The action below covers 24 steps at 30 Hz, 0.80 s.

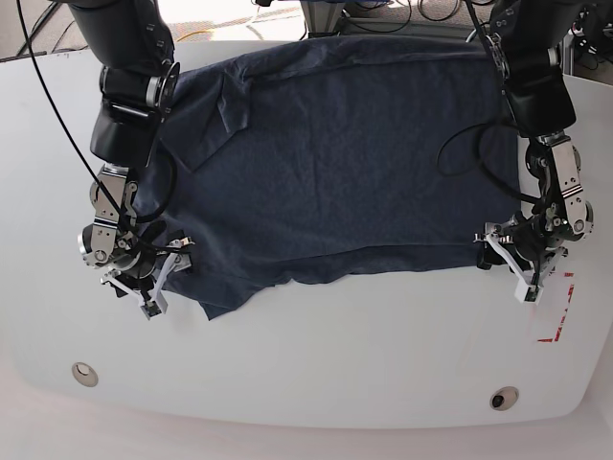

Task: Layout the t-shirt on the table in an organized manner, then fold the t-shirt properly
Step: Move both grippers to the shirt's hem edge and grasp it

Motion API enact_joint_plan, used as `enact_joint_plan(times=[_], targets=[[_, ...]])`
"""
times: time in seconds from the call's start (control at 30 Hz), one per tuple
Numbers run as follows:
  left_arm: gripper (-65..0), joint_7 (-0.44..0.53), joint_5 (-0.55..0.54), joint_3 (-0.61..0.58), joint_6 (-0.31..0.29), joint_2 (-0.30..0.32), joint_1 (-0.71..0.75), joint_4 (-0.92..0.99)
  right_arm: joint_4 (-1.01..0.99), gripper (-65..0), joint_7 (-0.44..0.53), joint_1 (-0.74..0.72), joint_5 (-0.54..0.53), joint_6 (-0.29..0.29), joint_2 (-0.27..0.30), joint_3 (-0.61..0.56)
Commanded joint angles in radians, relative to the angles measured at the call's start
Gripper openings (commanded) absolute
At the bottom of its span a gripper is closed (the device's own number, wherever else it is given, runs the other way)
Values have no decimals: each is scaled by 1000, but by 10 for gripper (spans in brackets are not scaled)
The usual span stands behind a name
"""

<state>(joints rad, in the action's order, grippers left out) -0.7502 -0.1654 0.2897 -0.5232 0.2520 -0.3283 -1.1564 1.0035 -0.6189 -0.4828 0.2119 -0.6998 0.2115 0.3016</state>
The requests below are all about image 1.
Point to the dark blue t-shirt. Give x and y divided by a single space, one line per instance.
324 158

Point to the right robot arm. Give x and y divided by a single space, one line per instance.
138 77

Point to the aluminium frame rail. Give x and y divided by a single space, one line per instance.
422 18

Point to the red tape rectangle marking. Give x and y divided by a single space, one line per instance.
550 314

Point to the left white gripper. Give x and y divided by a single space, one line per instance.
526 255

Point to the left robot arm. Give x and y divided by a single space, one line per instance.
523 39

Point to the left table grommet hole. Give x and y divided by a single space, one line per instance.
84 374

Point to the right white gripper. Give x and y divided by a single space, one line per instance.
144 277

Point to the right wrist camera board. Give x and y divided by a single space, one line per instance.
152 308

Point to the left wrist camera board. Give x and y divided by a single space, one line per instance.
531 295

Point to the table grommet hole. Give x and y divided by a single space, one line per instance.
504 398
84 374

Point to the right table grommet hole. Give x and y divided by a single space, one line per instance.
504 398

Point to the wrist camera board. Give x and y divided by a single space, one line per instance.
152 308
531 295

